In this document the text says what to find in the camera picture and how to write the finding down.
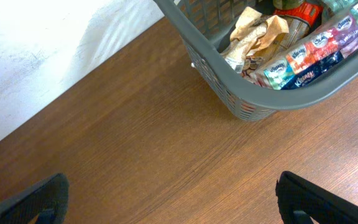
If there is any mint green wipes packet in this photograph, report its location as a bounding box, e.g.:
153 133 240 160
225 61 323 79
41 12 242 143
320 0 357 20

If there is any beige paper snack bag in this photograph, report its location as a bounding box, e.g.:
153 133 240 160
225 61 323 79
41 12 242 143
221 7 289 73

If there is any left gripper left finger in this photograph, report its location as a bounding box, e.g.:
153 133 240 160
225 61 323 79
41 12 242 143
0 173 69 224

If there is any orange spaghetti packet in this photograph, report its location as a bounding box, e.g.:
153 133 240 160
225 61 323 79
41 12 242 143
273 2 323 52

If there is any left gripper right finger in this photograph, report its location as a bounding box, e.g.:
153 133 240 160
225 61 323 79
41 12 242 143
275 171 358 224

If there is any grey plastic shopping basket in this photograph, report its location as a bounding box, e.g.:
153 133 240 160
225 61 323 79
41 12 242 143
154 0 358 121

